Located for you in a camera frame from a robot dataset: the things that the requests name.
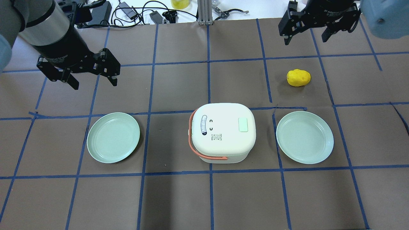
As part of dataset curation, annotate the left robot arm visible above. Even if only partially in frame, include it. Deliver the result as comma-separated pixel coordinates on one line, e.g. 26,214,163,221
1,0,121,90

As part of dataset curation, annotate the black power adapter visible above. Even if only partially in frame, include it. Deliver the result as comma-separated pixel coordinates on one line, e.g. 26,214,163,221
87,1,112,25

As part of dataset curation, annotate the green plate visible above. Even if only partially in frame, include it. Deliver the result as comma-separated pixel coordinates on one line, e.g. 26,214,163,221
87,112,141,164
276,111,334,165

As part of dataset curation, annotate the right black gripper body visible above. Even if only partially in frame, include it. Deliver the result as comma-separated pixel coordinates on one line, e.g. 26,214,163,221
302,0,358,28

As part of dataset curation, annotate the brown paper mat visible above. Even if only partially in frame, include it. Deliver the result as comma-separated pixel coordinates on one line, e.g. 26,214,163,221
1,18,408,230

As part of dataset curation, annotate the yellow lemon toy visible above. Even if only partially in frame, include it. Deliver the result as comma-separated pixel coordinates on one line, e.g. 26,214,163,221
286,69,312,87

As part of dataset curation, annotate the left green plate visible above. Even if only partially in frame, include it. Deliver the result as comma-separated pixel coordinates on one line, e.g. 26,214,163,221
87,112,141,164

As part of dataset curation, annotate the right green plate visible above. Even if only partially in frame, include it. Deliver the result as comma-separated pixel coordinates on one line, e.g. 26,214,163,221
276,111,334,165

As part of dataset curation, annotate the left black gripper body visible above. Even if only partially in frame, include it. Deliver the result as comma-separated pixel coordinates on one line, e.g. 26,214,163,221
36,27,101,74

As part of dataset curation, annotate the yellow tape roll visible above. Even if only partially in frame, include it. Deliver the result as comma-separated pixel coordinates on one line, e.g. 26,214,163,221
171,0,190,10

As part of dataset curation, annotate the aluminium frame post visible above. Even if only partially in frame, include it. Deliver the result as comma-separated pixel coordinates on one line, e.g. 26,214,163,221
197,0,213,25

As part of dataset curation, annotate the white rice cooker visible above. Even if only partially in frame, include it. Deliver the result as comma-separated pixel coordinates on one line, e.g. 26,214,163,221
188,103,257,164

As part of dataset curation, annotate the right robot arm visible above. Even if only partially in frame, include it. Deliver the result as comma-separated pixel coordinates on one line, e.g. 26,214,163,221
278,0,409,45

